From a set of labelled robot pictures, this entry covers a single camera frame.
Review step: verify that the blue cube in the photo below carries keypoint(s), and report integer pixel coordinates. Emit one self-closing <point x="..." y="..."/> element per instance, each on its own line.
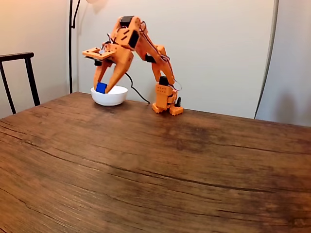
<point x="101" y="88"/>

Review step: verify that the white bowl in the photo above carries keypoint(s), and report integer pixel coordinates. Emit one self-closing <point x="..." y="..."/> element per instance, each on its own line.
<point x="114" y="98"/>

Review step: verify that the black floor lamp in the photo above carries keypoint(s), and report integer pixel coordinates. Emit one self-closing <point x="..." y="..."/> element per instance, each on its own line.
<point x="70" y="48"/>

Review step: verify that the black table clamp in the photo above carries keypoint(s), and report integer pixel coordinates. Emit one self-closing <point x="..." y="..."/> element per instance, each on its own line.
<point x="179" y="102"/>

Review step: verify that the black chair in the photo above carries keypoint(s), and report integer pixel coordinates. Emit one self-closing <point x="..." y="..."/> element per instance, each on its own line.
<point x="30" y="72"/>

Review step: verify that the grey curved pole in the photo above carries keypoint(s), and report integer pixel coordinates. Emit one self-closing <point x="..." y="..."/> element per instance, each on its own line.
<point x="267" y="60"/>

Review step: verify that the orange camera mount with camera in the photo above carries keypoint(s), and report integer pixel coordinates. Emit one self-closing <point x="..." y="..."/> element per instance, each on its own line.
<point x="107" y="54"/>

